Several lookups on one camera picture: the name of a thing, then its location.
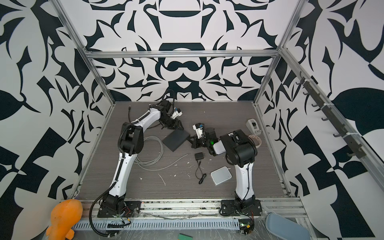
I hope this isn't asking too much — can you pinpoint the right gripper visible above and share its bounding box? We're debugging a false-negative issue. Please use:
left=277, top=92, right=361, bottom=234
left=187, top=135, right=211, bottom=150

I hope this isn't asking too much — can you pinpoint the black network switch box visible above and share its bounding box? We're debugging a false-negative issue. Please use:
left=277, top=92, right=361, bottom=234
left=162, top=130, right=190, bottom=152

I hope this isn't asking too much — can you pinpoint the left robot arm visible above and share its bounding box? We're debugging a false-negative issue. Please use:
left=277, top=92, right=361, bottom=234
left=98, top=100, right=181, bottom=214

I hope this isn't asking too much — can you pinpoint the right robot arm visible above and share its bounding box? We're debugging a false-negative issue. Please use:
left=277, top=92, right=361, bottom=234
left=189, top=127, right=258, bottom=209

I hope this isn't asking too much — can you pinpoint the black power adapter centre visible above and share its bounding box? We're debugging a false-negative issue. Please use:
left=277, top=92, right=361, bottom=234
left=195, top=153, right=207, bottom=185

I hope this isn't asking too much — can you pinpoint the white square router box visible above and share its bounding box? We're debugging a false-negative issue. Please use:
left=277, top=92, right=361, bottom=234
left=211, top=167, right=232, bottom=186

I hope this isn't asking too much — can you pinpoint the roll of tape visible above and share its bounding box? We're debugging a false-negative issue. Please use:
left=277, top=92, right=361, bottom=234
left=248, top=135, right=262, bottom=149

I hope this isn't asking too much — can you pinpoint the green object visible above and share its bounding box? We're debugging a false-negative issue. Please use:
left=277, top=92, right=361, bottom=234
left=178, top=234, right=193, bottom=240

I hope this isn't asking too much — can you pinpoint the grey blue pad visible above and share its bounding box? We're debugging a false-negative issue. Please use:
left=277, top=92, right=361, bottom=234
left=265, top=213, right=311, bottom=240

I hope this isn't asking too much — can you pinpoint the orange plush toy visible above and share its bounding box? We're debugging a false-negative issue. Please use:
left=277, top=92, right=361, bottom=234
left=46, top=199, right=83, bottom=240

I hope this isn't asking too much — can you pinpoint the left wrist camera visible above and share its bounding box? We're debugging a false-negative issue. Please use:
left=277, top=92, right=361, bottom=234
left=171, top=108, right=183, bottom=120

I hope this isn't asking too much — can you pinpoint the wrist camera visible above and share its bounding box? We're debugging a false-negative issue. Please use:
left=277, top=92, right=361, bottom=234
left=193, top=123, right=204, bottom=139
left=171, top=108, right=183, bottom=120

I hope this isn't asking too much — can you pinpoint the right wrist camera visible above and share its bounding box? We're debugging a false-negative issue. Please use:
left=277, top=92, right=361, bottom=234
left=193, top=123, right=204, bottom=139

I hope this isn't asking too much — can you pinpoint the grey coiled ethernet cable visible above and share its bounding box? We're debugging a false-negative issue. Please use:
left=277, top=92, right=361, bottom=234
left=133, top=135, right=190, bottom=172

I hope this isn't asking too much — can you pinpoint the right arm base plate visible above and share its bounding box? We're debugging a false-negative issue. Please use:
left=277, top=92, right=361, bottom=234
left=219, top=199, right=263, bottom=217

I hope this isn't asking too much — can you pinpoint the white cable duct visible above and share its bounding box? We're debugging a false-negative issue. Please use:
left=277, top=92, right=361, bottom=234
left=93, top=219, right=240, bottom=232

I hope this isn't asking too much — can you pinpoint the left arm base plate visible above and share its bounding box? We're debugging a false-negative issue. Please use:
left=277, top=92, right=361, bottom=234
left=97, top=201, right=142, bottom=218

